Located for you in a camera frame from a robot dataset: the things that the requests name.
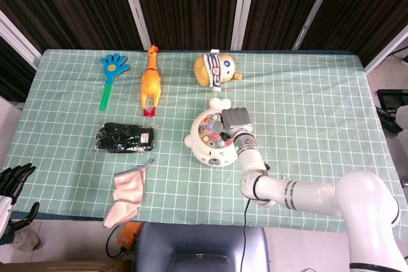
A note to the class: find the black gloves in plastic bag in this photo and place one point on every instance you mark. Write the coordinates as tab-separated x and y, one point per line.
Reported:
121	138

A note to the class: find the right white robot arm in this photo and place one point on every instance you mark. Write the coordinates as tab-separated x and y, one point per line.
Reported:
318	194

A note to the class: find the pink towel with dark trim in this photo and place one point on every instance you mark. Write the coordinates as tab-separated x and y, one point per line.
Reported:
127	189

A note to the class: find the yellow rubber chicken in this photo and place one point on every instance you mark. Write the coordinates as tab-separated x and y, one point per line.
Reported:
151	84

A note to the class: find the grey round toy mallet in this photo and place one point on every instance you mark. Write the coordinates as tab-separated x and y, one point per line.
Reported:
218	126

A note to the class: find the white seal fishing toy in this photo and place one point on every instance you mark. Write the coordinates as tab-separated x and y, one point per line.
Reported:
204	154

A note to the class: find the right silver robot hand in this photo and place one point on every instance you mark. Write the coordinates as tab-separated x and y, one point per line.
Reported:
237	120

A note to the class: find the white partition post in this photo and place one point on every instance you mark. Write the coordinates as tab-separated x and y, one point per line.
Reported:
387	50
135	11
314	11
240	11
19	41

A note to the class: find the black monitor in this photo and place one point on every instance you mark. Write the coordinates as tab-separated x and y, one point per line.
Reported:
390	98

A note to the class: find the brown cardboard box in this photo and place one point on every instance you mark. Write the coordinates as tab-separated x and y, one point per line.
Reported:
63	266

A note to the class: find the green checked tablecloth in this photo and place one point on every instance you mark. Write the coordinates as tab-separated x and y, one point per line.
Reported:
191	189

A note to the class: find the yellow plush toy striped scarf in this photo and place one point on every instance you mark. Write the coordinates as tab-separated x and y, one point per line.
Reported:
202	69

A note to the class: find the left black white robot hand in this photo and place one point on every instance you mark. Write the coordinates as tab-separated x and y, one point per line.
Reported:
12	179

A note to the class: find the beige crumpled bag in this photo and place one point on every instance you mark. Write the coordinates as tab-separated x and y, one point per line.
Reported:
27	241

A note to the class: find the orange device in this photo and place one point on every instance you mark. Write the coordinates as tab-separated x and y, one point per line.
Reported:
130	235

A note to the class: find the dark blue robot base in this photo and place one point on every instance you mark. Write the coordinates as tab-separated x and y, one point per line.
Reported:
201	246

